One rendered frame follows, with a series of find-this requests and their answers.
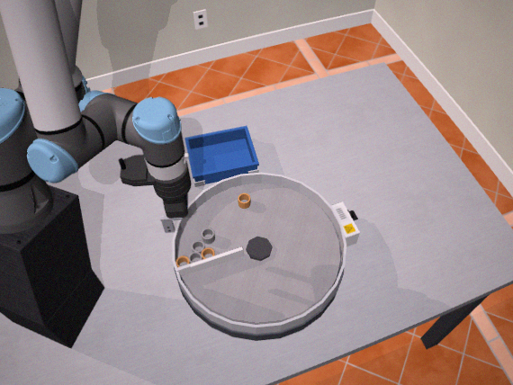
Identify grey round turning table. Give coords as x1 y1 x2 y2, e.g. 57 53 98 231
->
172 173 360 341

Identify bronze bushing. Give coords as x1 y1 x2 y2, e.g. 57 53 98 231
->
238 193 250 209
176 256 190 267
202 247 215 259

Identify blue open crate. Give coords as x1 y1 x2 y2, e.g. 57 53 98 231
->
184 126 259 187

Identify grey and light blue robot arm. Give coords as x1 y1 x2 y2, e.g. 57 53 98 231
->
0 0 185 234

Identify grey metal ring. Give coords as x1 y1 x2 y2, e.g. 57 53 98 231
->
189 252 203 264
202 228 215 244
192 240 205 254

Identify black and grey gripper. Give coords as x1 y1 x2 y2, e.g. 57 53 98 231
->
119 153 191 233

